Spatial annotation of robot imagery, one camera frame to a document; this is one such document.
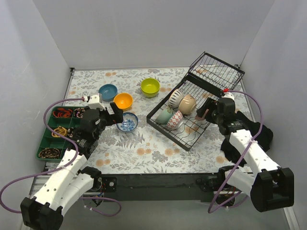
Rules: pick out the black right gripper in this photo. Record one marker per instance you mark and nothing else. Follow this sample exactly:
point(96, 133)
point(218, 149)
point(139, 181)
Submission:
point(209, 109)

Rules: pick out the aluminium frame rail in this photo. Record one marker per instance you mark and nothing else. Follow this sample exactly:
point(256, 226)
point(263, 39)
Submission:
point(179, 215)

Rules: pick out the beige ceramic bowl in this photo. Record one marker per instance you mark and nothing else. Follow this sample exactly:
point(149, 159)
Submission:
point(187, 105)

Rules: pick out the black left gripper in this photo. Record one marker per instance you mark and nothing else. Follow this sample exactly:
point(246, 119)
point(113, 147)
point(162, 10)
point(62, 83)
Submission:
point(107, 117)

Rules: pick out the lime green bowl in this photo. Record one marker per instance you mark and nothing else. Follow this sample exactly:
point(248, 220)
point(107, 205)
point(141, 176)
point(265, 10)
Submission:
point(150, 85)
point(150, 94)

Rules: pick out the green compartment tray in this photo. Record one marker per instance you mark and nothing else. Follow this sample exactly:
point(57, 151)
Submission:
point(64, 120)

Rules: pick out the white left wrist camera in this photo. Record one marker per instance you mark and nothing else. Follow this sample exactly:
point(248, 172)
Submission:
point(94, 101)

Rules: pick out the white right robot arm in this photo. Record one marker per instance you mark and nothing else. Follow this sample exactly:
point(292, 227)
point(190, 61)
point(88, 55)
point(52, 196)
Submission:
point(271, 186)

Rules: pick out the blue floral white bowl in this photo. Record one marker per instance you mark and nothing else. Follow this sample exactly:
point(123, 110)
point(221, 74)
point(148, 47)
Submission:
point(129, 124)

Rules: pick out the blue ceramic bowl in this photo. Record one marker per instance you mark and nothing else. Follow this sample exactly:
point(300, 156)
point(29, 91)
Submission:
point(108, 92)

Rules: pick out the orange rubber bands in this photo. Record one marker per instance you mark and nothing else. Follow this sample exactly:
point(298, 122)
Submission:
point(62, 113)

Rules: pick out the blue striped white bowl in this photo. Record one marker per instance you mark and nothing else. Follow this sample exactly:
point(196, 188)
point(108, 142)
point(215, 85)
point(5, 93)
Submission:
point(175, 98)

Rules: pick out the yellow rubber bands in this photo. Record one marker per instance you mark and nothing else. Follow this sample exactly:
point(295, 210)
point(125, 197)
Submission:
point(59, 131)

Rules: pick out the orange plastic bowl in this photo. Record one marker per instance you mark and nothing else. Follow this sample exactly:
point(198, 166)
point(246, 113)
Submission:
point(123, 101)

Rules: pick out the brown rubber bands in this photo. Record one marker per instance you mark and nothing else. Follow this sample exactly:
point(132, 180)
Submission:
point(49, 153)

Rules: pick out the black wire dish rack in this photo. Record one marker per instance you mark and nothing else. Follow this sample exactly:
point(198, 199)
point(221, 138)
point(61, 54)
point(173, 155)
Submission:
point(206, 78)

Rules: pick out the mint green flower bowl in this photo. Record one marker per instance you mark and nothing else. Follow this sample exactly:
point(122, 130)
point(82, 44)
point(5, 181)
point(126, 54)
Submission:
point(165, 116)

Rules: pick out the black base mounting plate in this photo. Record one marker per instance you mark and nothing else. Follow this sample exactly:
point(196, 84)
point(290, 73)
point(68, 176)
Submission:
point(158, 187)

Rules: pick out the red diamond pattern bowl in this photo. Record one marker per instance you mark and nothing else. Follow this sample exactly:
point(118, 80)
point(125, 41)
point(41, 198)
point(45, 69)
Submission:
point(175, 121)

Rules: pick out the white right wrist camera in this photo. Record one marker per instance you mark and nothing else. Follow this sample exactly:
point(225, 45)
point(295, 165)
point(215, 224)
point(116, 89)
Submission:
point(228, 94)

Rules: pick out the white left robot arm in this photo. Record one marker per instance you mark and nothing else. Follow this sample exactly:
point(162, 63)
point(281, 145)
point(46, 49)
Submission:
point(46, 209)

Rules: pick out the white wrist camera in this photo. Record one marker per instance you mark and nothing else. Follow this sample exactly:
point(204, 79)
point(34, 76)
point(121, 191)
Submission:
point(94, 101)
point(228, 94)

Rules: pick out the pink patterned bowl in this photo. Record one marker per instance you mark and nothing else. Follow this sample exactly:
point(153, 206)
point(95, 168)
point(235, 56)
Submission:
point(200, 118)

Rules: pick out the black cloth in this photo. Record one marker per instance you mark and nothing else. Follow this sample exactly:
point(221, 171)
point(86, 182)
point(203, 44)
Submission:
point(264, 139)

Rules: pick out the dark patterned rubber bands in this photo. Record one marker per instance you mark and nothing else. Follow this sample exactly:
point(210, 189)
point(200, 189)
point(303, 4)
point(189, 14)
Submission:
point(78, 112)

